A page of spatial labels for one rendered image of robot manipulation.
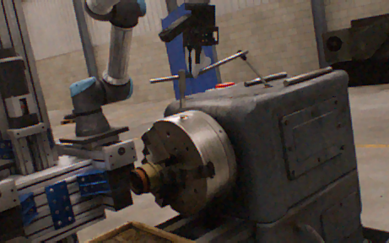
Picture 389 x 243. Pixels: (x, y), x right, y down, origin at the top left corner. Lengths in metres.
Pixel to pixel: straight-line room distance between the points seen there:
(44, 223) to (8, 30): 0.79
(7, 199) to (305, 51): 10.88
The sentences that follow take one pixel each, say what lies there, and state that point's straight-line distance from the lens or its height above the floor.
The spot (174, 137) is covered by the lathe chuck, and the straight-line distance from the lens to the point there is 1.26.
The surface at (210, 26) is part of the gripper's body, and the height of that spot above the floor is 1.48.
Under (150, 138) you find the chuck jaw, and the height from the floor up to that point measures 1.18.
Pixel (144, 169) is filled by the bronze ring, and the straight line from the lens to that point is 1.23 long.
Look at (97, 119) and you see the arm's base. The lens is 1.79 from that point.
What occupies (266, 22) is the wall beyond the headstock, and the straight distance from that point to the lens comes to 12.39.
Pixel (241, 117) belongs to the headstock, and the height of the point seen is 1.20.
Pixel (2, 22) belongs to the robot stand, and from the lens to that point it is 1.89.
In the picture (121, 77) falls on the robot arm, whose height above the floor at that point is 1.37.
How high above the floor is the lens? 1.42
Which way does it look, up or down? 9 degrees down
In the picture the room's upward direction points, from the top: 11 degrees counter-clockwise
